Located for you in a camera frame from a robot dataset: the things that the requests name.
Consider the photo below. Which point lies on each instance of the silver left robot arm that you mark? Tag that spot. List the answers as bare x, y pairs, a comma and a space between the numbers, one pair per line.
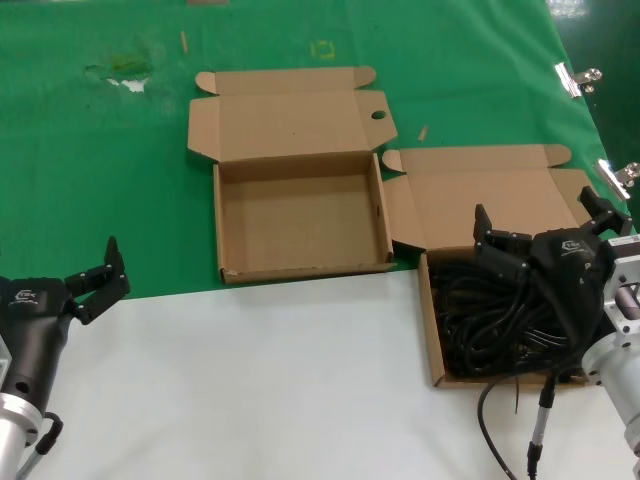
12, 430

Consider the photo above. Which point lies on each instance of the open brown cardboard box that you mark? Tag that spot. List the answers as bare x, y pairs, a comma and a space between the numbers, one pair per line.
475, 190
300, 215

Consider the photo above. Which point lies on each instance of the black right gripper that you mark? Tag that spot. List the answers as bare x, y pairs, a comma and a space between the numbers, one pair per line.
575, 270

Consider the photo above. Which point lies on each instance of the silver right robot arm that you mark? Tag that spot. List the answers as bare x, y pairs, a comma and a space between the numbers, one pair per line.
620, 370

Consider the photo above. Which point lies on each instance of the metal binder clip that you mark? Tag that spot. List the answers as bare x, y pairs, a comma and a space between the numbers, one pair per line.
612, 177
567, 80

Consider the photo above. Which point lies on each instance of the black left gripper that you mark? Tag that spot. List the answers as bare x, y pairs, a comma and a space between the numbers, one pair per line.
30, 340

